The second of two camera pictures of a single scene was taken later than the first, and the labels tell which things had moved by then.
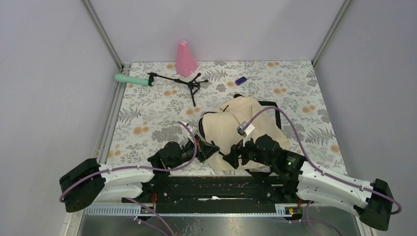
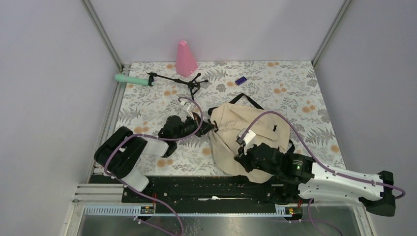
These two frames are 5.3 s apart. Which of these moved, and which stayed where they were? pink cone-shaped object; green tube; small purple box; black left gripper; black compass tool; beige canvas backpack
Moved: black left gripper; beige canvas backpack
Stayed: black compass tool; pink cone-shaped object; green tube; small purple box
